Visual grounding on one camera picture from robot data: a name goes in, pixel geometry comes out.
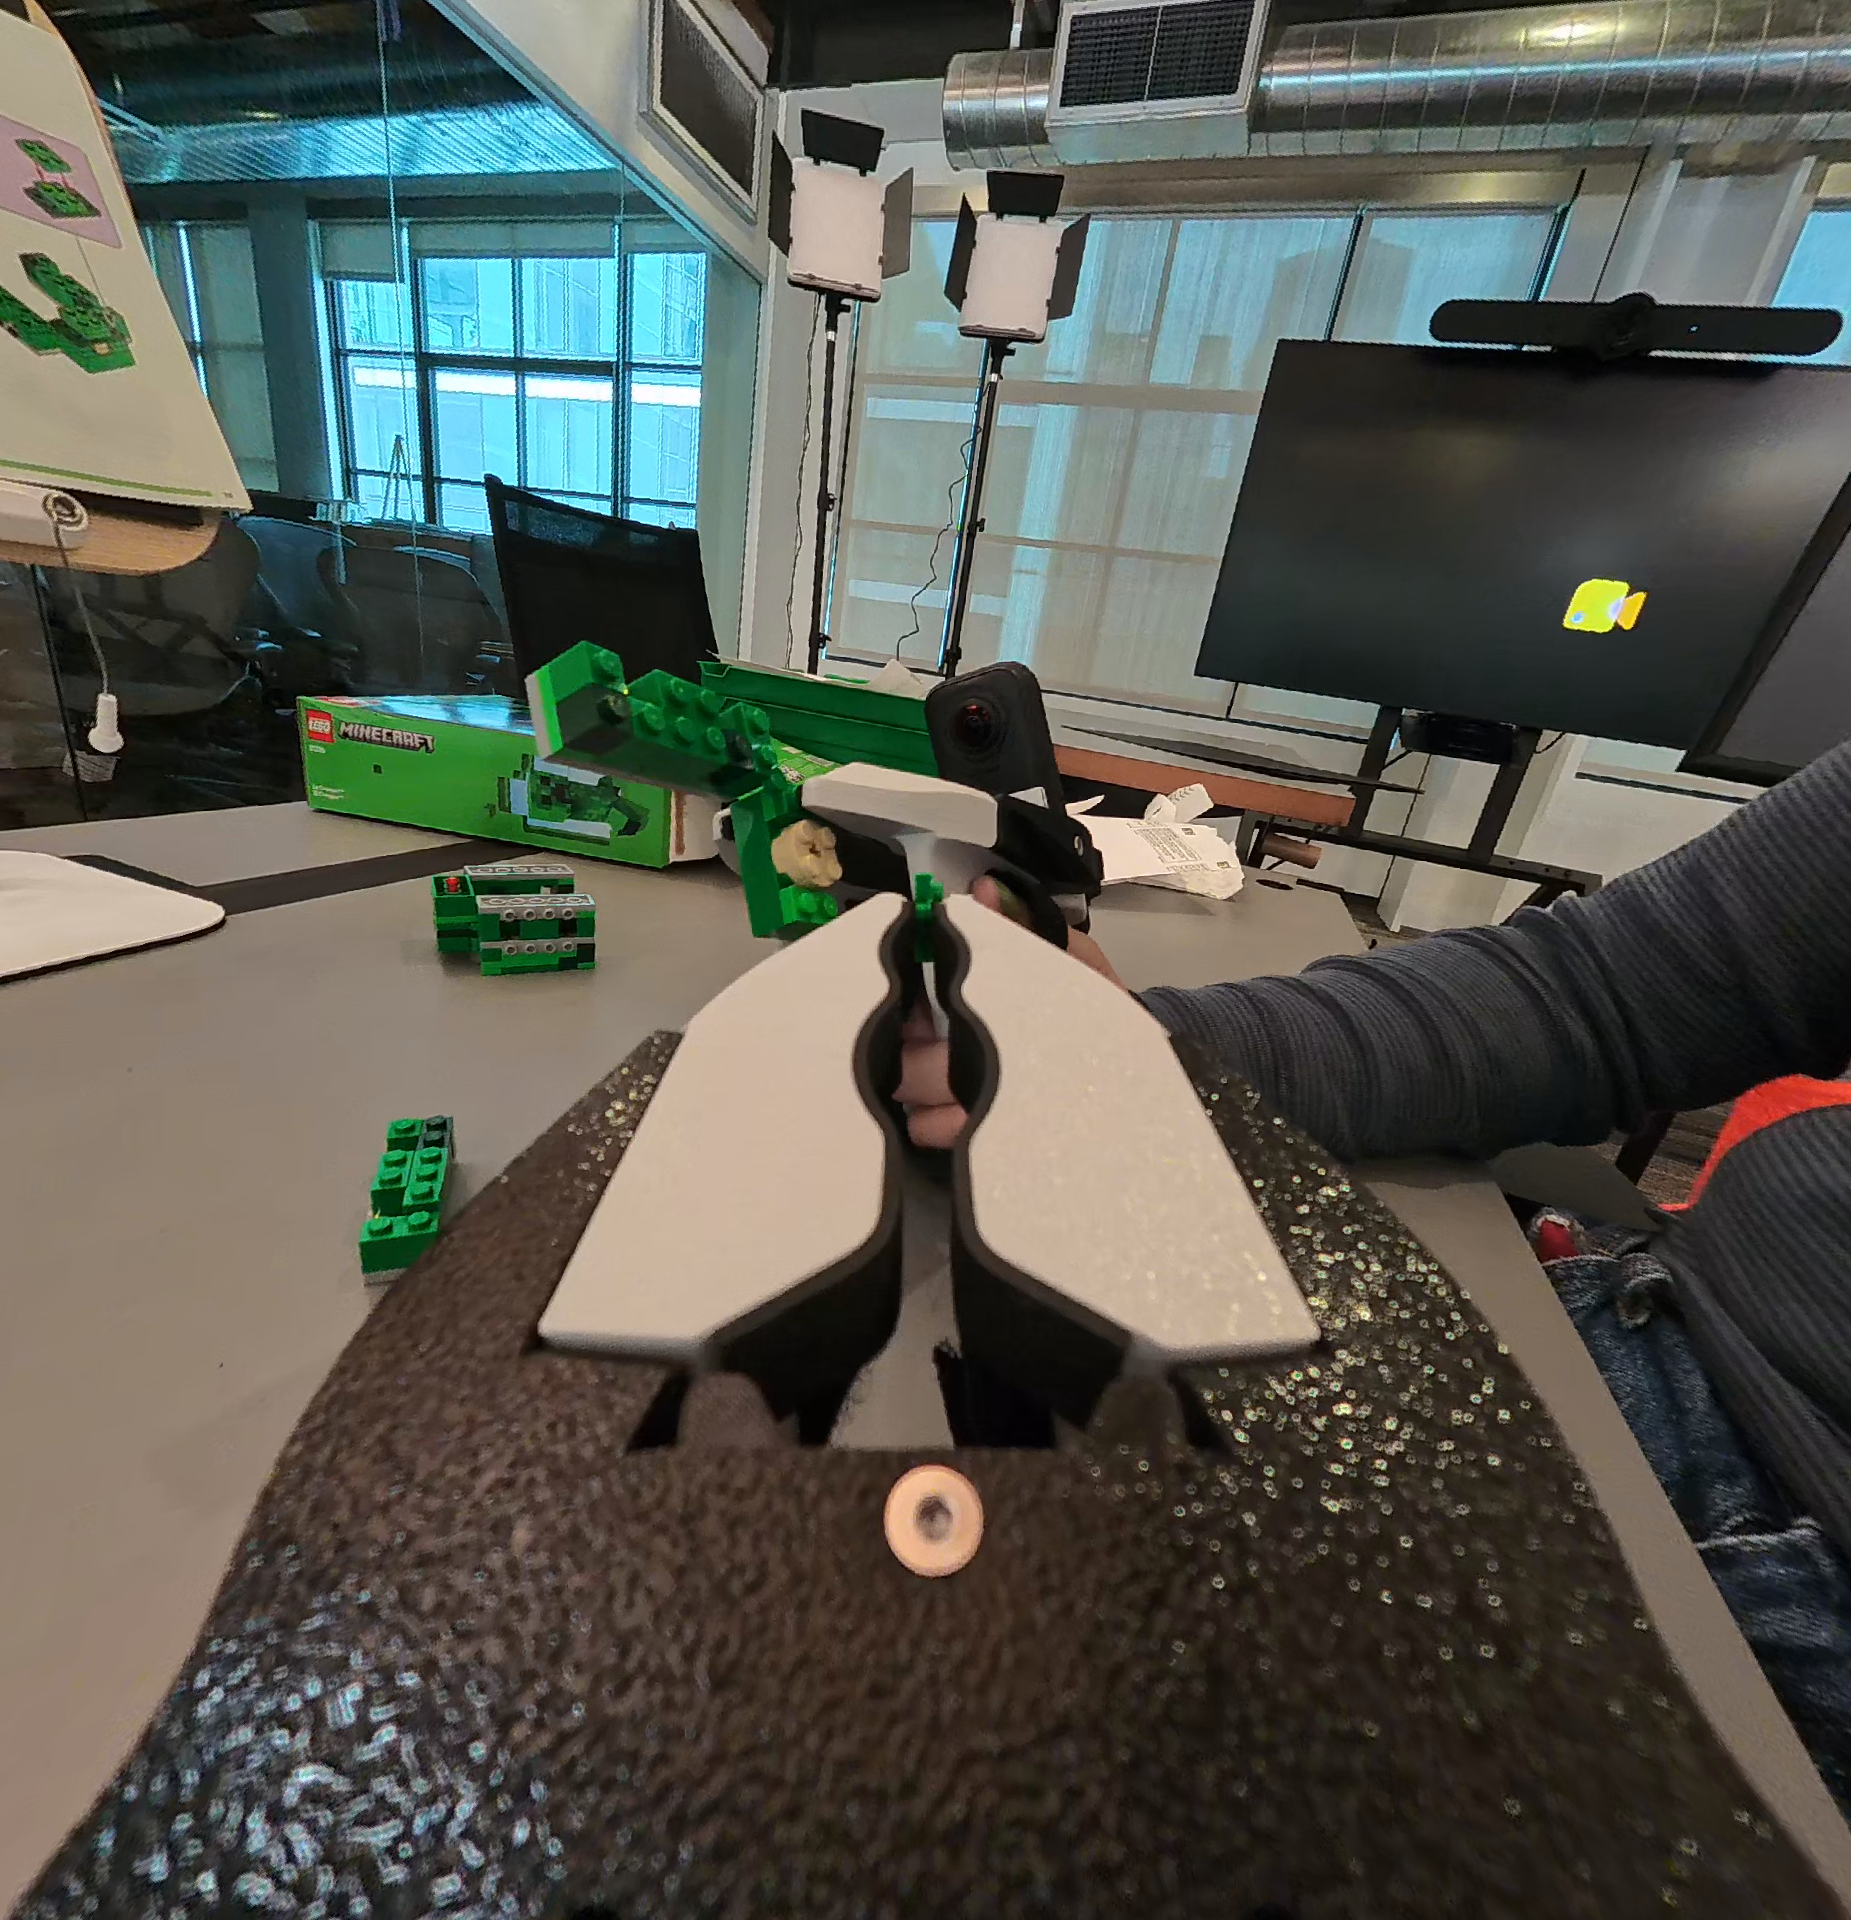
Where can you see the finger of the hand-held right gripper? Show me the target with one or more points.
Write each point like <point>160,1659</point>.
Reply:
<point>947,862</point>
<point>904,797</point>

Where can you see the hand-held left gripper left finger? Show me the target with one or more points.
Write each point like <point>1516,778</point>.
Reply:
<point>713,1170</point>

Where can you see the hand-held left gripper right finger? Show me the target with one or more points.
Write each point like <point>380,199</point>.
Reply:
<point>1119,1186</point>

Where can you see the tiny green brick piece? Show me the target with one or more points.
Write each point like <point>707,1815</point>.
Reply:
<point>924,902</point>

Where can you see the green brick model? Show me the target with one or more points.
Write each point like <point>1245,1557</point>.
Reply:
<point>670,737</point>

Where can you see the person's right forearm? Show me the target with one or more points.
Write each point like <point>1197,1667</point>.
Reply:
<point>1538,992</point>

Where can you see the person's right hand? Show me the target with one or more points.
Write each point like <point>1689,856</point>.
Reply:
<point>931,1103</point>

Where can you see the white paper slips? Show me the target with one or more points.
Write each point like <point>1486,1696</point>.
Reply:
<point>1171,848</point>

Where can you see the stepped green brick block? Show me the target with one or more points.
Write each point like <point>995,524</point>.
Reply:
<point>410,1199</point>

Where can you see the green grey brick assembly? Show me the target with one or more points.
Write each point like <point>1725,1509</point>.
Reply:
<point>522,917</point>

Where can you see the black mesh office chair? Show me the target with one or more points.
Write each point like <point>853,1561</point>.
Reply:
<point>596,585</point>

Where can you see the green brick set box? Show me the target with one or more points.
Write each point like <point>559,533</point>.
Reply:
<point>462,780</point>

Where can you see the black screen stand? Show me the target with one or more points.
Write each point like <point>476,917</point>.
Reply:
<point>1452,811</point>

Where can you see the studio panel light on stand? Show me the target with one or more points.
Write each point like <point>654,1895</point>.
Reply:
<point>1008,269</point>
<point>835,227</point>

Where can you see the large black screen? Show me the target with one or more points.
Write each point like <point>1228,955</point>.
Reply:
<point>1466,542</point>

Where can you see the person's blue jeans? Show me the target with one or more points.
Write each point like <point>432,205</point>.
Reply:
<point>1721,1442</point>

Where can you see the person's dark sweater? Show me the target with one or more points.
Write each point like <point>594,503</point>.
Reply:
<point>1788,1320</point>

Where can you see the white air vent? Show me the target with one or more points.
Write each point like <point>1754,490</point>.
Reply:
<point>1157,61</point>

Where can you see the white book stand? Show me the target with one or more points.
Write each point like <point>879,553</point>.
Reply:
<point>56,914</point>

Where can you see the black video bar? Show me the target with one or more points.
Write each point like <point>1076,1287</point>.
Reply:
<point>1630,322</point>

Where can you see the brick instruction booklet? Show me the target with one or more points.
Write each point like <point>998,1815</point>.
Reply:
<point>56,301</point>

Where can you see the silver air duct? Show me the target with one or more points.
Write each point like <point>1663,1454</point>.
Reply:
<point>1466,75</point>

